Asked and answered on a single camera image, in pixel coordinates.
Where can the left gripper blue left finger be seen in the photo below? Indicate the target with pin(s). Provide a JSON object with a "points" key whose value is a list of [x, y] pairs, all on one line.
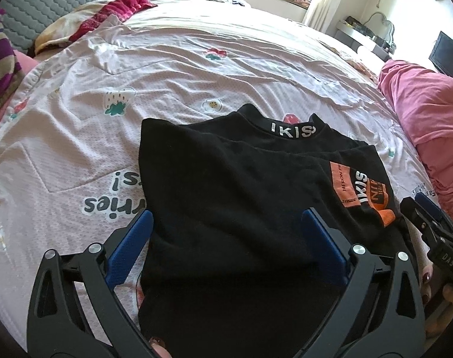
{"points": [[124, 246]]}

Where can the red cream blanket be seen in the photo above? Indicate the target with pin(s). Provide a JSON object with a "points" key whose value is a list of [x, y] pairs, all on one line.
{"points": [[84, 19]]}

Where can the purple striped pillow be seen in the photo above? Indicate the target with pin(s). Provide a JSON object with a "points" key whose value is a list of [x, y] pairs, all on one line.
{"points": [[11, 74]]}

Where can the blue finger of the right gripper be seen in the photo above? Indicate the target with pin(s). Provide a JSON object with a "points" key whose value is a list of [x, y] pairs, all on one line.
{"points": [[429, 206]]}

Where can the right hand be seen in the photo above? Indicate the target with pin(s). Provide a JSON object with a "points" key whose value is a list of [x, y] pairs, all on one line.
{"points": [[433, 286]]}

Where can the white side desk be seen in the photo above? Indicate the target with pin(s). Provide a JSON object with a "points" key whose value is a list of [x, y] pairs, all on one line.
{"points": [[382, 47]]}

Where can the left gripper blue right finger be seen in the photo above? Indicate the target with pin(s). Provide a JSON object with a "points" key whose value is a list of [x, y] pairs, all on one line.
{"points": [[331, 261]]}

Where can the black orange IKISS shirt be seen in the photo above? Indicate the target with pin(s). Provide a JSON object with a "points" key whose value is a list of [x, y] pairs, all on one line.
{"points": [[228, 272]]}

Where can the pink strawberry print bedsheet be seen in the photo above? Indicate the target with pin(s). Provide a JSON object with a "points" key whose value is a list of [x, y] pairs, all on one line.
{"points": [[69, 139]]}

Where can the black monitor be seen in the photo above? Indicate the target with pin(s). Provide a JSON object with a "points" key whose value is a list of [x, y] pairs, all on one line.
{"points": [[441, 55]]}

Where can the left hand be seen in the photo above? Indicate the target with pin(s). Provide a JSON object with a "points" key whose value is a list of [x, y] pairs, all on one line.
{"points": [[159, 347]]}

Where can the pink quilt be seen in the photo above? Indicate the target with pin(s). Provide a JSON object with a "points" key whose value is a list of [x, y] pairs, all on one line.
{"points": [[423, 102]]}

